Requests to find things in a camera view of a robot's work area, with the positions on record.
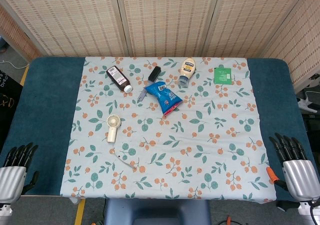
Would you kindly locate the bamboo folding screen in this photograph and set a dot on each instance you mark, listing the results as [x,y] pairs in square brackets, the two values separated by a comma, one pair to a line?
[160,20]

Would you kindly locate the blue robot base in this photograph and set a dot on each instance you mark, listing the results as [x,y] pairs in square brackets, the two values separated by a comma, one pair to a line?
[157,212]

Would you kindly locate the white power strip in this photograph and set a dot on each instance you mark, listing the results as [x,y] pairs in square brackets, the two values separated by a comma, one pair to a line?
[306,105]

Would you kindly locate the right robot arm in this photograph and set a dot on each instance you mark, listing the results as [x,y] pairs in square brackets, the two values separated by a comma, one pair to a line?
[306,207]

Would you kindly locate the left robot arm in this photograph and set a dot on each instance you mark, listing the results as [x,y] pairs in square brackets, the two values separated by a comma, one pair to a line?
[5,210]

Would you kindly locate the blue snack bag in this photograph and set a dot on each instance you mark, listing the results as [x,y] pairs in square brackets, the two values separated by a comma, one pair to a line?
[163,96]

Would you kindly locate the small white handheld fan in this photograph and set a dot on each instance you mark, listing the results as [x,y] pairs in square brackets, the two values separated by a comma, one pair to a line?
[112,127]

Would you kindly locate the black printed bag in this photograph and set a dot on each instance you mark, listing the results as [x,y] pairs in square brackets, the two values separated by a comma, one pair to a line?
[6,102]

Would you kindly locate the brown bottle white cap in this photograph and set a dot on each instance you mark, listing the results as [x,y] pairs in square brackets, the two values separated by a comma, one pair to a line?
[118,78]

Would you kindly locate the green square packet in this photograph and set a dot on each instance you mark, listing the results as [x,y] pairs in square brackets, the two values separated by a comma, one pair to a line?
[222,75]

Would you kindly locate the floral tablecloth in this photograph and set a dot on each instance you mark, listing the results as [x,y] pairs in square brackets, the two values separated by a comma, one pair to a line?
[165,140]

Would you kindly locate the teal blue table cover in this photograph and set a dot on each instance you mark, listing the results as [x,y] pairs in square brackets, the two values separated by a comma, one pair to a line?
[42,110]

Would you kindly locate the mayonnaise squeeze bottle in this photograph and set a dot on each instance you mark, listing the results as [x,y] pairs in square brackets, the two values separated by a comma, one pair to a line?
[187,70]

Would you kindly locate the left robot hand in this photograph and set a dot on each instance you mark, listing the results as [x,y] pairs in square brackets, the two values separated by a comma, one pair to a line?
[11,176]

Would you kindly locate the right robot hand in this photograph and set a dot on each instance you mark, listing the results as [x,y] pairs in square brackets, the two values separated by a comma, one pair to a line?
[297,175]

